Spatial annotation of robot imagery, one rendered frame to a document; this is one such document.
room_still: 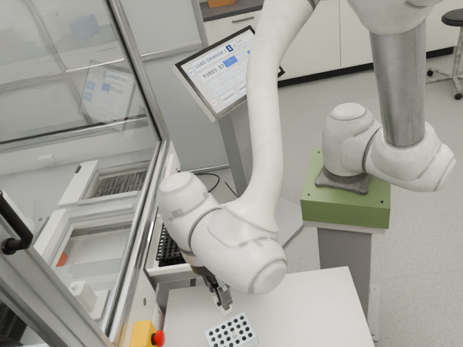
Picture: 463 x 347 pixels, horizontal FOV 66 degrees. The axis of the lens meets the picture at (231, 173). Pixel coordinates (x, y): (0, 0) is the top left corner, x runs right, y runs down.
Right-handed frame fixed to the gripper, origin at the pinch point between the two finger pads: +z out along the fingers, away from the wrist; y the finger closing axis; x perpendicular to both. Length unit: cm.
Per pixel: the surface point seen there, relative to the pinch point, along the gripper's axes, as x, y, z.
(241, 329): -1.6, -2.7, 11.5
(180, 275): 3.7, 19.9, 4.9
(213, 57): -64, 96, -24
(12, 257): 29, 0, -44
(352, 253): -57, 7, 36
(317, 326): -18.7, -14.0, 14.9
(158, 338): 17.6, 3.9, 1.8
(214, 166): -80, 168, 87
